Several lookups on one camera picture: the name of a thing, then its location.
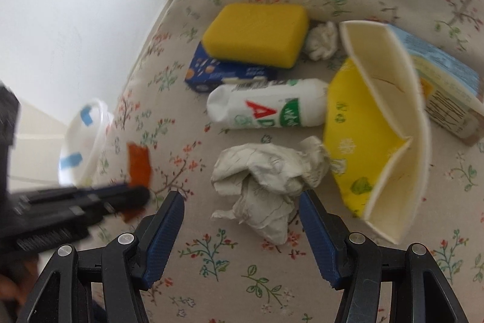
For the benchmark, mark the small crumpled white tissue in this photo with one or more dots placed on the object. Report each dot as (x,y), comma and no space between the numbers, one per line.
(321,41)

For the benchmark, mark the clear plastic container with blue tape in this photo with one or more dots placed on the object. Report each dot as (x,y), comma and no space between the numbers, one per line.
(81,141)

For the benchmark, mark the crushed yellow paper cup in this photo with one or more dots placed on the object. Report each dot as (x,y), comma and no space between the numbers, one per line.
(359,133)

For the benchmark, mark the dark blue printed box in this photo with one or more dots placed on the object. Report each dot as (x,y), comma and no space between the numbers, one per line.
(211,75)

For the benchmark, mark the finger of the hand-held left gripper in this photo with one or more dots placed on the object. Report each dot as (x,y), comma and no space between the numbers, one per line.
(94,200)

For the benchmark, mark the yellow rectangular block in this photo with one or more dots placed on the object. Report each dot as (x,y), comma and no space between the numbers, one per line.
(253,31)

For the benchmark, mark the white bottle with red-green label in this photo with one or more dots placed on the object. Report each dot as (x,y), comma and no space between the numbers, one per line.
(264,103)

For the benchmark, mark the light blue carton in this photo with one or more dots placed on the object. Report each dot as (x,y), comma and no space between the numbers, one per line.
(442,81)

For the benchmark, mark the orange wrapper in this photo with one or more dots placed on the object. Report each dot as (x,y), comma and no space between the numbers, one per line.
(139,164)

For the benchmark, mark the large white tissue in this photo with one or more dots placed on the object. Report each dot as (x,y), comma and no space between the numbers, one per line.
(264,171)

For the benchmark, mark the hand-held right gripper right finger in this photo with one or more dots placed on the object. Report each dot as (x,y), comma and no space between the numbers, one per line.
(317,243)

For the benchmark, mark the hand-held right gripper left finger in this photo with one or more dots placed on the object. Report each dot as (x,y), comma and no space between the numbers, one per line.
(166,239)

